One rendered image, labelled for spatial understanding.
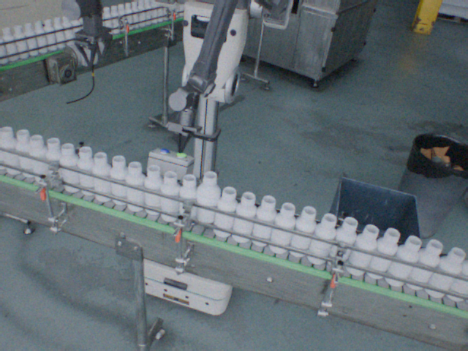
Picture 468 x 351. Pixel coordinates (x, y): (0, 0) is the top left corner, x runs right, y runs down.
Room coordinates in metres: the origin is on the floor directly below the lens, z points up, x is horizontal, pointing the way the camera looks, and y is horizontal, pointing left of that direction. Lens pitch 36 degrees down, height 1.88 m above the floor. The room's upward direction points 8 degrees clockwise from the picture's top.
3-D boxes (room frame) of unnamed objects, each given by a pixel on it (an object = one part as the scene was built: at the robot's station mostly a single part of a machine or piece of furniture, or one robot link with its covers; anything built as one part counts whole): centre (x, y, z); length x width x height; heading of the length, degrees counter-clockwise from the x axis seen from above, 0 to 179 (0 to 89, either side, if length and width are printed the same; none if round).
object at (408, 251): (0.79, -0.50, 1.08); 0.06 x 0.06 x 0.17
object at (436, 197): (2.26, -1.35, 0.32); 0.45 x 0.45 x 0.64
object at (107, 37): (1.16, 0.47, 1.44); 0.07 x 0.07 x 0.09; 79
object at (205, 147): (1.59, 0.15, 0.74); 0.11 x 0.11 x 0.40; 79
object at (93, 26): (1.14, 0.47, 1.51); 0.10 x 0.07 x 0.07; 169
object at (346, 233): (0.83, -0.33, 1.08); 0.06 x 0.06 x 0.17
